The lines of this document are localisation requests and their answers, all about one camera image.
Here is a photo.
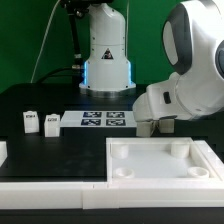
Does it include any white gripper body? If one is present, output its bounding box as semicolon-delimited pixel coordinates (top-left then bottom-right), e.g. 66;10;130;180
132;81;187;122

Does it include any white square tabletop tray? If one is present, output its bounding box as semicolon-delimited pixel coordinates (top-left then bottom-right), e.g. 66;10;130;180
106;138;217;181

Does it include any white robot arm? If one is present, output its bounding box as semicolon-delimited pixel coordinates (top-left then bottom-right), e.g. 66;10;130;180
79;0;224;122

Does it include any white left fence stub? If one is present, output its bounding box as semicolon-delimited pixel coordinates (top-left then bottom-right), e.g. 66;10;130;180
0;141;7;167

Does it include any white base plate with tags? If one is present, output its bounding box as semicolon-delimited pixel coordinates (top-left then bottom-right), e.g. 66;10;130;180
60;111;136;128

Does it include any white front fence wall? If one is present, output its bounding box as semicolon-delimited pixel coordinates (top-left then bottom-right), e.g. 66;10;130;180
0;179;224;210

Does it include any black cable bundle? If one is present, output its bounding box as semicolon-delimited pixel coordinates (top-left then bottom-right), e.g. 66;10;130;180
35;3;88;84

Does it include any white cable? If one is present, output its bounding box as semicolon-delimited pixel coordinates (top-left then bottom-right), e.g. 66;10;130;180
30;0;63;84

